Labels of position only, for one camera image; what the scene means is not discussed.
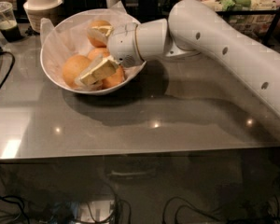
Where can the white ceramic bowl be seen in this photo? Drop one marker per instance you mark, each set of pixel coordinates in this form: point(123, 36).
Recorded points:
point(53, 75)

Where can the front left orange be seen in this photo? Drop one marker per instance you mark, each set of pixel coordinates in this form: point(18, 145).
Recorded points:
point(73, 67)

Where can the black cylindrical container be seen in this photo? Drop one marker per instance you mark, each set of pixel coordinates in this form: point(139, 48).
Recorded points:
point(149, 10)

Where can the front middle orange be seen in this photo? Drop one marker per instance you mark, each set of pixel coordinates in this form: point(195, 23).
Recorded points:
point(114, 80)

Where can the stack of paper bowls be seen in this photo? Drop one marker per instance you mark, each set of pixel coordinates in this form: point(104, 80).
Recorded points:
point(36, 10)

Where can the power strip under table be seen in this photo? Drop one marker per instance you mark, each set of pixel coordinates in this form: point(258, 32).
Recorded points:
point(96, 212)

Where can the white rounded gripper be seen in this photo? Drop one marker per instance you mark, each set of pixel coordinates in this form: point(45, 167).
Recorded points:
point(122, 44)

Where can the back orange in bowl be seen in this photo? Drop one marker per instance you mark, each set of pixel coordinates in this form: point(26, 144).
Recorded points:
point(95, 39)

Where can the small hidden middle orange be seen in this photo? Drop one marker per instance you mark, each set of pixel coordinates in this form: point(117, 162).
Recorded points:
point(97, 52)

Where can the black wire snack basket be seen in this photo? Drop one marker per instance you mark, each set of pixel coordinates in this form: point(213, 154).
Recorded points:
point(255, 18)

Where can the white paper bowl liner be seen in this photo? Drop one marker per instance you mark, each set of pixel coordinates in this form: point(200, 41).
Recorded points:
point(57, 41)

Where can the plastic cup with drink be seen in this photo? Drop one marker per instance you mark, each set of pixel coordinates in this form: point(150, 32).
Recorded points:
point(8, 25)

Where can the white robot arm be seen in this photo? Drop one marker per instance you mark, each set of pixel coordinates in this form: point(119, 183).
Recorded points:
point(194, 27)

